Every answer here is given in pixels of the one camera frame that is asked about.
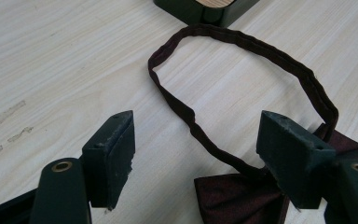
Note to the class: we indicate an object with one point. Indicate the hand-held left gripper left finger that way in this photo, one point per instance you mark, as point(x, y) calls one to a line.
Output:
point(108, 161)

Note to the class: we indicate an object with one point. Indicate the black rack with wooden base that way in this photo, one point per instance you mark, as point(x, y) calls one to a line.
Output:
point(199, 12)

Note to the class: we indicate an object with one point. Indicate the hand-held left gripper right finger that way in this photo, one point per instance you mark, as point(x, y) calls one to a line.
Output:
point(292, 161)

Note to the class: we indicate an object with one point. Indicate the dark maroon bow tie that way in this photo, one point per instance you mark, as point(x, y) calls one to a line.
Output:
point(236, 199)

